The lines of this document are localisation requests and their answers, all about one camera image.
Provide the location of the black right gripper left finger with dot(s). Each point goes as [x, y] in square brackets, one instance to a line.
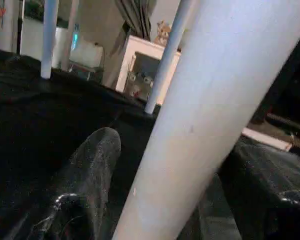
[75, 195]

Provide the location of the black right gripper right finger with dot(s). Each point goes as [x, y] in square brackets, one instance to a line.
[275, 195]

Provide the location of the white plastic table leg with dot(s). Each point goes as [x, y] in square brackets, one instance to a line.
[210, 115]
[49, 35]
[167, 55]

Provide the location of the white flat panel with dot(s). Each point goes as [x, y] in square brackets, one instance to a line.
[267, 139]

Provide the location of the black work mat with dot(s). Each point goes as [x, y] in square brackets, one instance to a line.
[40, 125]

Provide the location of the white glass door cabinet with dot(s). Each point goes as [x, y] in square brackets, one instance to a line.
[145, 65]

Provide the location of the grey window curtain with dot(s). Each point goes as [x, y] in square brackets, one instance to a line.
[135, 17]

